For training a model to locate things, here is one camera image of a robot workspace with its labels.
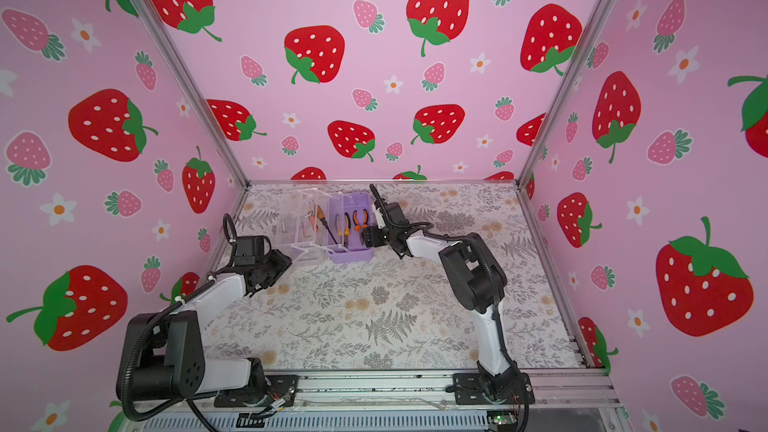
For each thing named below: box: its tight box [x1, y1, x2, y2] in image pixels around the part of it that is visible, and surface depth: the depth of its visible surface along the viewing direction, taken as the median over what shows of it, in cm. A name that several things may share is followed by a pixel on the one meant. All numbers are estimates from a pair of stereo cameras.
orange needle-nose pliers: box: [352, 208, 369, 232], surface depth 110 cm
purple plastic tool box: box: [292, 188, 373, 264], surface depth 101 cm
